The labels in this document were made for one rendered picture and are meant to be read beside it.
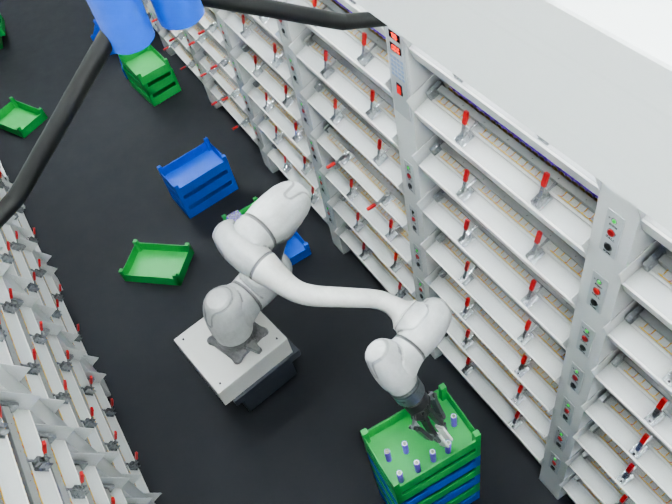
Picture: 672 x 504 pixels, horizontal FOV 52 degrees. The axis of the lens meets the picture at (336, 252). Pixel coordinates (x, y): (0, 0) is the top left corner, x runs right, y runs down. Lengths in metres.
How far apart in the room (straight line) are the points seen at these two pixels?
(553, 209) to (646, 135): 1.37
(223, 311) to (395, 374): 0.86
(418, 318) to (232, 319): 0.85
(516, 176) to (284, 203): 0.71
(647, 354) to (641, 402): 0.20
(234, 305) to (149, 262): 1.09
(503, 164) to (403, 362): 0.57
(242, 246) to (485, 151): 0.73
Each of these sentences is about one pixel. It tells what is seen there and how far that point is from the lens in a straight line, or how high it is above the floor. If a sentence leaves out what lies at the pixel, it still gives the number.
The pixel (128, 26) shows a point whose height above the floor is 2.07.
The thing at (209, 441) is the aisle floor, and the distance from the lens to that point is 2.89.
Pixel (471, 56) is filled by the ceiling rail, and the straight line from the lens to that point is 0.25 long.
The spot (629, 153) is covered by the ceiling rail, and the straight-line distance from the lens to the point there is 0.21.
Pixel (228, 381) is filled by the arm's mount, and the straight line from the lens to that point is 2.63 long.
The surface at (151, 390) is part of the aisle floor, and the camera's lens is 3.09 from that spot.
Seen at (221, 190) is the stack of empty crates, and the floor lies 0.05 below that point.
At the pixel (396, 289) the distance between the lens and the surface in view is 2.88.
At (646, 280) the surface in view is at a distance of 1.48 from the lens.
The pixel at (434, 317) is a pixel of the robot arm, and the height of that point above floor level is 0.93.
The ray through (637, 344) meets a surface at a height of 1.14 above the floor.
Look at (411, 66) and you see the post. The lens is 1.75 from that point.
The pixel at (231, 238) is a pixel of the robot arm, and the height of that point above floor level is 1.07.
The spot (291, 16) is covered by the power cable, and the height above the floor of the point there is 1.97.
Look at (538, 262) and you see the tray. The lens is 1.73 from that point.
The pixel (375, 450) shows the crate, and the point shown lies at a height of 0.48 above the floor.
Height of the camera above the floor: 2.52
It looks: 51 degrees down
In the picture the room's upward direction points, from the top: 14 degrees counter-clockwise
